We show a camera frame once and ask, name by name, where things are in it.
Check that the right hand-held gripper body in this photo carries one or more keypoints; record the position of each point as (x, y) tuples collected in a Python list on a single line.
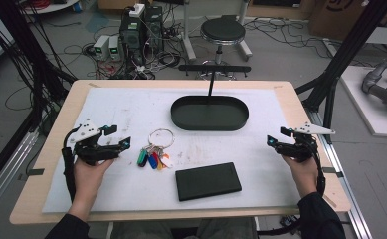
[(298, 149)]

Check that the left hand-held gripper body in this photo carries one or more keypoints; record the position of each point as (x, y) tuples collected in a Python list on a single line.
[(88, 151)]

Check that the black oval tray with hanger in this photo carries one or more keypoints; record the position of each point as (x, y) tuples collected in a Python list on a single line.
[(211, 114)]

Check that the black wallet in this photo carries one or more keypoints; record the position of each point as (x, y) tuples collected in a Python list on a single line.
[(207, 181)]

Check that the person's right hand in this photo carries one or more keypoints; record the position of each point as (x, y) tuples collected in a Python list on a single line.
[(302, 176)]

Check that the person's left hand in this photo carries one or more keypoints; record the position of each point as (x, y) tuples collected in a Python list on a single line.
[(88, 179)]

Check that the wooden table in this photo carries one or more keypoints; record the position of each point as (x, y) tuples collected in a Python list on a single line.
[(289, 99)]

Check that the black tape strip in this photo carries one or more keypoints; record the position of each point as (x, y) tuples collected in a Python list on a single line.
[(35, 172), (332, 172)]

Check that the white table mat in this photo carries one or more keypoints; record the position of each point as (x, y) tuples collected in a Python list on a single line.
[(131, 192)]

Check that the white platform board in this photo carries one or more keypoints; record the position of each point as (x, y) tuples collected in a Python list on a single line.
[(363, 109)]

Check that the grey power supply box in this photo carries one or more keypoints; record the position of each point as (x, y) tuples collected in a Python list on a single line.
[(100, 47), (114, 48)]

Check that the large black computer tower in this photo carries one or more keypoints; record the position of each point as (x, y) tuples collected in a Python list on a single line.
[(132, 40)]

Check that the small black computer tower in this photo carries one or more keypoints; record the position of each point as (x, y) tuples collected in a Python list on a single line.
[(154, 26)]

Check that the black round stool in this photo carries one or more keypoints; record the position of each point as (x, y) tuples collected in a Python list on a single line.
[(222, 30)]

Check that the cardboard box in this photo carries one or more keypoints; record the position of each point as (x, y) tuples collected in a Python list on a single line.
[(337, 20)]

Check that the white power strip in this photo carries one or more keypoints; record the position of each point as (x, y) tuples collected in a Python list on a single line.
[(137, 10)]

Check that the white round table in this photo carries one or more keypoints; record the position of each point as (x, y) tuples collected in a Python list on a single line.
[(53, 6)]

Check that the aluminium rail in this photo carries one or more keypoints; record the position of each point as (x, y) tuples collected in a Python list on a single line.
[(5, 169), (353, 205)]

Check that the black metal frame strut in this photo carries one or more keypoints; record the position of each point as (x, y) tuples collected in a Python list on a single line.
[(343, 56)]

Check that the white desk frame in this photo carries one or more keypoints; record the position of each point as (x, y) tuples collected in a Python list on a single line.
[(188, 36)]

